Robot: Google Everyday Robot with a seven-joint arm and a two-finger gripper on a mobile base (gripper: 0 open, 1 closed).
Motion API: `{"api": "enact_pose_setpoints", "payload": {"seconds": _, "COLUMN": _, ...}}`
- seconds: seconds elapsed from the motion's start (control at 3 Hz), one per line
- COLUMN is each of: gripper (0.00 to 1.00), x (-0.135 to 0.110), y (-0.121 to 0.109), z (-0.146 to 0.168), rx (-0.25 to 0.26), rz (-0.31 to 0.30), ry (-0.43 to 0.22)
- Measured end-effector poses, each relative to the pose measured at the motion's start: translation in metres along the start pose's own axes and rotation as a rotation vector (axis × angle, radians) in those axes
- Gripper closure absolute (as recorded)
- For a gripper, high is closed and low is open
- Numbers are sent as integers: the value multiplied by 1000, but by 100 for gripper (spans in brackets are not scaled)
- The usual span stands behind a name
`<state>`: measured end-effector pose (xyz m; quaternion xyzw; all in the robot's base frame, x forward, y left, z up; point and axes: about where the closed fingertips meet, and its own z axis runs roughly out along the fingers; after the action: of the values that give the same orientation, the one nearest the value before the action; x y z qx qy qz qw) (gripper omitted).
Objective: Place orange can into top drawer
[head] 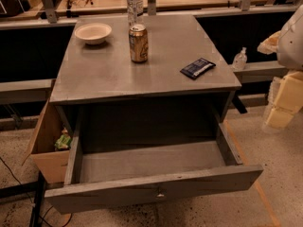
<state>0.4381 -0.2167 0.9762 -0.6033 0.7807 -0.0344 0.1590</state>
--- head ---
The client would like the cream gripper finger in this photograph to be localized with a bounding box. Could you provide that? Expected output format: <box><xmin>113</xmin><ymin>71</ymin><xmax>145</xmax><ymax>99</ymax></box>
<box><xmin>264</xmin><ymin>71</ymin><xmax>303</xmax><ymax>131</ymax></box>

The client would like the orange soda can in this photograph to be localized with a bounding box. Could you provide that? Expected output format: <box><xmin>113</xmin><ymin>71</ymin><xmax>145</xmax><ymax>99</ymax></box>
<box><xmin>129</xmin><ymin>24</ymin><xmax>149</xmax><ymax>62</ymax></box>

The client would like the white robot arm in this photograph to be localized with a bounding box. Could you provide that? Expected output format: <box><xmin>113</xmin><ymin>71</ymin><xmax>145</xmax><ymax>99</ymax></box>
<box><xmin>258</xmin><ymin>5</ymin><xmax>303</xmax><ymax>132</ymax></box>

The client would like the grey metal drawer cabinet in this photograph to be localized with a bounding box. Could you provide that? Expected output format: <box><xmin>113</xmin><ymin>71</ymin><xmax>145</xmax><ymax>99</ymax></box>
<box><xmin>51</xmin><ymin>15</ymin><xmax>241</xmax><ymax>153</ymax></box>

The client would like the open grey top drawer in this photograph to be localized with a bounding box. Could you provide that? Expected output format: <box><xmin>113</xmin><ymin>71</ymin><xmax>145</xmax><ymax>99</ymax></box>
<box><xmin>45</xmin><ymin>125</ymin><xmax>263</xmax><ymax>214</ymax></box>

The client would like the clear hand sanitizer bottle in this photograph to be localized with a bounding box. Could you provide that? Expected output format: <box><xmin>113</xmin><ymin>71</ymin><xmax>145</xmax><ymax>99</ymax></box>
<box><xmin>232</xmin><ymin>47</ymin><xmax>247</xmax><ymax>70</ymax></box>

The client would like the dark blue snack packet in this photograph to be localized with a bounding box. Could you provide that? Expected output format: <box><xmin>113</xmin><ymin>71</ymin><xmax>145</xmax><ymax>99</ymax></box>
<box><xmin>181</xmin><ymin>58</ymin><xmax>216</xmax><ymax>79</ymax></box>

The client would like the clear plastic water bottle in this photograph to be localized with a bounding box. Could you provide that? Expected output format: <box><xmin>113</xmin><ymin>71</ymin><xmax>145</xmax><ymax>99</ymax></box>
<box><xmin>127</xmin><ymin>0</ymin><xmax>144</xmax><ymax>26</ymax></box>

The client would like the white paper bowl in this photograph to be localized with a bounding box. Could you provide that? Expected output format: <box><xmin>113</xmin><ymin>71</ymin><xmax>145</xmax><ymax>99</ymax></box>
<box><xmin>75</xmin><ymin>23</ymin><xmax>112</xmax><ymax>45</ymax></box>

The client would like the green snack bag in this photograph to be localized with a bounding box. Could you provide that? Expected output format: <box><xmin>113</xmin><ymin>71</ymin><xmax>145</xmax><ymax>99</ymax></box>
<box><xmin>54</xmin><ymin>129</ymin><xmax>72</xmax><ymax>151</ymax></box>

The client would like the brown cardboard box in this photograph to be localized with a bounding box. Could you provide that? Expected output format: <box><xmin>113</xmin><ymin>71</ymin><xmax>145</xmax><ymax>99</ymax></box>
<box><xmin>21</xmin><ymin>79</ymin><xmax>71</xmax><ymax>185</ymax></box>

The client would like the black floor cable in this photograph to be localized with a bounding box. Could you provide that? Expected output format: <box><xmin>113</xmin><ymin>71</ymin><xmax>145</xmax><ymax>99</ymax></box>
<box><xmin>0</xmin><ymin>156</ymin><xmax>74</xmax><ymax>227</ymax></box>

